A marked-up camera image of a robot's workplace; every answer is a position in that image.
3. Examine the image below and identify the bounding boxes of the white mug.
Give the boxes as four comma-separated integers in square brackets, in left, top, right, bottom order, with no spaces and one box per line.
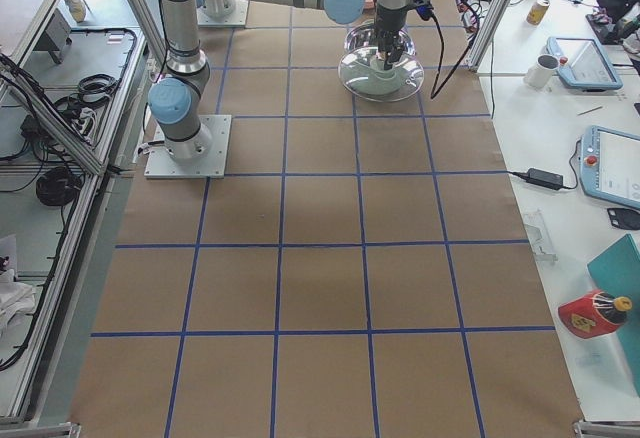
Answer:
[523,54,559,90]

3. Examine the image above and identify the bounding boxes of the coiled black cables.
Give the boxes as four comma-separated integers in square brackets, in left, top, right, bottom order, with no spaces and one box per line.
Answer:
[35,165,84,208]

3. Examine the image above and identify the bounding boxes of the far teach pendant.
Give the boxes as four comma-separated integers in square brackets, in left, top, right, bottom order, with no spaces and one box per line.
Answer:
[546,37,623,92]

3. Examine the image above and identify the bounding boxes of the small black power brick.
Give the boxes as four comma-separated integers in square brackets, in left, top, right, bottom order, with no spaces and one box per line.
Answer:
[509,168,575,191]

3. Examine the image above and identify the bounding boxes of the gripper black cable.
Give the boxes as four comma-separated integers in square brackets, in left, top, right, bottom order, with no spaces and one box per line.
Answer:
[369,0,484,100]

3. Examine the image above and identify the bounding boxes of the teal folder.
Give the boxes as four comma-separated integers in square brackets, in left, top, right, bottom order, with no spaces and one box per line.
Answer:
[587,234,639,386]

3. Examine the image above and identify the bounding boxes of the teach pendant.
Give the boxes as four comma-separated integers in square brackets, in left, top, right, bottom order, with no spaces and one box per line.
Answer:
[579,126,639,209]
[546,37,623,92]

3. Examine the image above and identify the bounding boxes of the pale green electric pot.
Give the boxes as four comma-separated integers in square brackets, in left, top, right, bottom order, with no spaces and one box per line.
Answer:
[338,20,424,102]

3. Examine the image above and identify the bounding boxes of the red bottle yellow cap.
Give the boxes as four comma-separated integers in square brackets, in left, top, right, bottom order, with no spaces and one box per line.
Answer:
[558,289,633,339]

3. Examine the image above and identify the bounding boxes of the glass pot lid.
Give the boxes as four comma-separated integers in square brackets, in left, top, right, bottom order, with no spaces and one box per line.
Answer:
[338,46,424,103]

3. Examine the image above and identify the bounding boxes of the near teach pendant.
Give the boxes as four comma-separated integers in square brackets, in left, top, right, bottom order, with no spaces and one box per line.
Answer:
[579,126,639,209]

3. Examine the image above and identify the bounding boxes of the yellow drink can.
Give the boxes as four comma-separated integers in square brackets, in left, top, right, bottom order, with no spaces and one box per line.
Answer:
[526,0,550,26]

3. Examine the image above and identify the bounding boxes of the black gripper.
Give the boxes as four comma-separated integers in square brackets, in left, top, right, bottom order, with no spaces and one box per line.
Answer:
[375,17,405,69]

